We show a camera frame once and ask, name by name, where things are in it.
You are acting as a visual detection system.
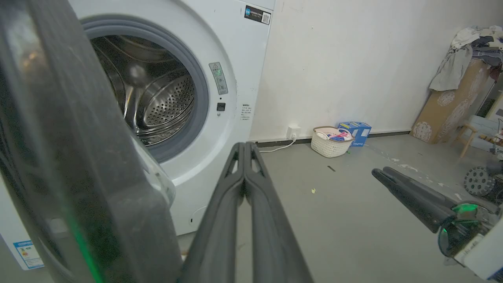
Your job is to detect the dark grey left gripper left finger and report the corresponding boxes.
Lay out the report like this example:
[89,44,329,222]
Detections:
[179,142,246,283]

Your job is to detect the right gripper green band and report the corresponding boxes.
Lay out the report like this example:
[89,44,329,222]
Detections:
[371,166,502,259]

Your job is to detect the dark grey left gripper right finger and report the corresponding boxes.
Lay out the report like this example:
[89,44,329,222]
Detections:
[244,142,314,283]

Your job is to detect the dark round washing machine door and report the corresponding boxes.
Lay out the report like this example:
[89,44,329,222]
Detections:
[0,0,184,283]

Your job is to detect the white front-load washing machine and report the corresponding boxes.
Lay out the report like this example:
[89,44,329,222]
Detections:
[0,0,276,272]

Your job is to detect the grey perforated robot wheel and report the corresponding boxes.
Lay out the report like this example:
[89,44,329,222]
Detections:
[463,166,496,197]

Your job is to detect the small wooden stool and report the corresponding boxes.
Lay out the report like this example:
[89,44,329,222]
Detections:
[451,122,488,158]

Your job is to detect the blue cardboard box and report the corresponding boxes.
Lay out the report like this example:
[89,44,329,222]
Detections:
[338,121,372,148]

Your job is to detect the brown patterned cardboard box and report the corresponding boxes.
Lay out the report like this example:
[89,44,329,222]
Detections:
[410,58,492,144]

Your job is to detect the pink items in basket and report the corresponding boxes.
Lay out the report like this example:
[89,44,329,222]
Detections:
[325,130,353,142]

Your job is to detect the light blue storage box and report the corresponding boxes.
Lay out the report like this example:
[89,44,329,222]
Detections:
[467,115,501,152]

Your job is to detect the white woven laundry basket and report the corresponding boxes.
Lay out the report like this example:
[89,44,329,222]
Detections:
[311,126,355,158]

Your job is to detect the pile of grey clothes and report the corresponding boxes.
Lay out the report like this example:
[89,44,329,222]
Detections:
[429,25,503,92]

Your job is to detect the white power cable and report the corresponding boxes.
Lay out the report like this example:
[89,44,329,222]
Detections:
[259,135,297,153]

